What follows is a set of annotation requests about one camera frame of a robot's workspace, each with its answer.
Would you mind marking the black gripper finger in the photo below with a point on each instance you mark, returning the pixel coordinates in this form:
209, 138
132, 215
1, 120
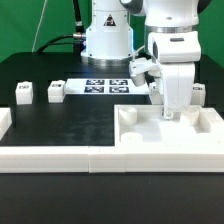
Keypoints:
168, 115

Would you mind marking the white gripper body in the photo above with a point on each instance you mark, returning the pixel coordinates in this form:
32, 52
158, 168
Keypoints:
174, 55

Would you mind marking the white square tabletop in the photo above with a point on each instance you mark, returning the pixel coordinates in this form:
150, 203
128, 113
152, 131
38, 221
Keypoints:
145, 124

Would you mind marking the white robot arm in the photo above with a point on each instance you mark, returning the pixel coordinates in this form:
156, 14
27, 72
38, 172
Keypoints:
166, 16

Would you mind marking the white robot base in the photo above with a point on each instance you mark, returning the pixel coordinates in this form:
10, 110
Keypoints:
109, 38

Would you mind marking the white fiducial marker sheet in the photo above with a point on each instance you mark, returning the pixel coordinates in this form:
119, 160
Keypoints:
94, 86

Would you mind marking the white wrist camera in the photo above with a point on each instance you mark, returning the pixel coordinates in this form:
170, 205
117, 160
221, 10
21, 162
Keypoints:
138, 68

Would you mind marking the white U-shaped obstacle wall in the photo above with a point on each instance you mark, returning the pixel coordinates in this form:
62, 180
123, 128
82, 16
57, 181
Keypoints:
167, 157

